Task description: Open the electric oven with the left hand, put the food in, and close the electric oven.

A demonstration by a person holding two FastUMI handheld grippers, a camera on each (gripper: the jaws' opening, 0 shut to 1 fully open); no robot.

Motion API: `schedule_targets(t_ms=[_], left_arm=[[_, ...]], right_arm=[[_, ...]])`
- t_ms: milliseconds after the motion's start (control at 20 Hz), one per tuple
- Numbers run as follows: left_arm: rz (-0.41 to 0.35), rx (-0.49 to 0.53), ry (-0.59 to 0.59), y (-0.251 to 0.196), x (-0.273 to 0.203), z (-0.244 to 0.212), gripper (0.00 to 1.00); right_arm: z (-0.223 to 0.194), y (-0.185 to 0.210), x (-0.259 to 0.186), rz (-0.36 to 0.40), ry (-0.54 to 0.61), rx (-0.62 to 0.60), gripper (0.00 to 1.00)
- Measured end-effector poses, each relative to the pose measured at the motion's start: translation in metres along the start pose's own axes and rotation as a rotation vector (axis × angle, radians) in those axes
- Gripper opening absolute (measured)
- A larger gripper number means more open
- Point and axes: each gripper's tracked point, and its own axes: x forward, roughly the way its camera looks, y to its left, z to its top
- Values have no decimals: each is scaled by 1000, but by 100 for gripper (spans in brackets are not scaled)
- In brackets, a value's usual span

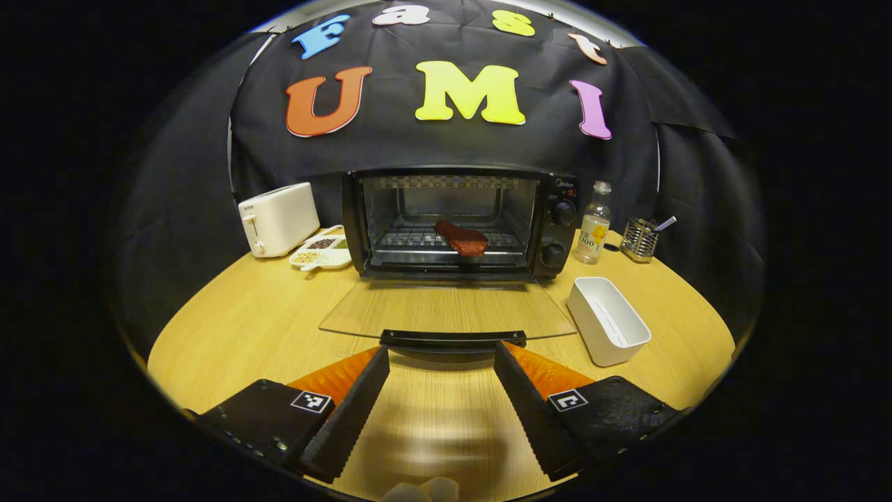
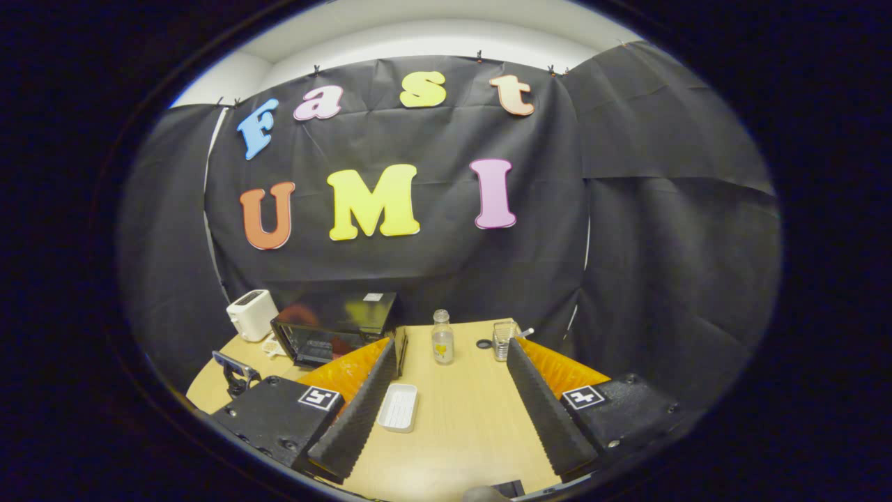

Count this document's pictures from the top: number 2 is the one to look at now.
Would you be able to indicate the white compartment dish with grains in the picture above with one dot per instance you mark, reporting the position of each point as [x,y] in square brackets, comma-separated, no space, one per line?
[273,347]

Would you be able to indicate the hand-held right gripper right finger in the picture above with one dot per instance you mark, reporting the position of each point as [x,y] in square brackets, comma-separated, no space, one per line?
[543,415]

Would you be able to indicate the clear glass bottle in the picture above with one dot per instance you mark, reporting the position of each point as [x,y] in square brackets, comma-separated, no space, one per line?
[442,341]

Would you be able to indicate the black electric oven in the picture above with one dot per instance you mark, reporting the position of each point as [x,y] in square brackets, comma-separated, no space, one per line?
[327,341]

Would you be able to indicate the black backdrop cloth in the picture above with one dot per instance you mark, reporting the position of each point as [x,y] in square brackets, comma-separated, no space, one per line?
[627,244]

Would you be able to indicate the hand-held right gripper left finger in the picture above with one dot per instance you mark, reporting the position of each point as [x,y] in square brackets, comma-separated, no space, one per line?
[362,415]

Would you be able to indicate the white toaster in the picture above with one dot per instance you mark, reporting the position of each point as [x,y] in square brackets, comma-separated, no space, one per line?
[251,315]

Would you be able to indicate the white rectangular tray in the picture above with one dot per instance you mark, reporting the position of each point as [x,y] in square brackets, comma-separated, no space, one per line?
[398,408]

